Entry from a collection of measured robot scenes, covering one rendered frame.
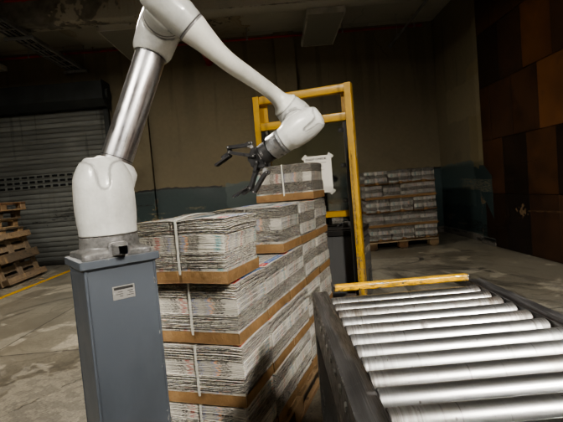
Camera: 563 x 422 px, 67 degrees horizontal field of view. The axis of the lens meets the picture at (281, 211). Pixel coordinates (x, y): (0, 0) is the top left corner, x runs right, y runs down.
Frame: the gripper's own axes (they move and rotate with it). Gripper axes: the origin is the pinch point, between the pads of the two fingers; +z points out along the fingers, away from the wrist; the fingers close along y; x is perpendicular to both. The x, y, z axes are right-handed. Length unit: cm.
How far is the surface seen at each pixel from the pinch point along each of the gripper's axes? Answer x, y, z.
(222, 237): -14.2, 19.2, 6.2
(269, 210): 48, 12, 9
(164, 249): -14.9, 11.8, 28.2
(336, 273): 174, 65, 34
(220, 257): -14.9, 24.7, 10.1
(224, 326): -10, 46, 25
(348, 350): -58, 59, -29
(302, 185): 107, 2, 4
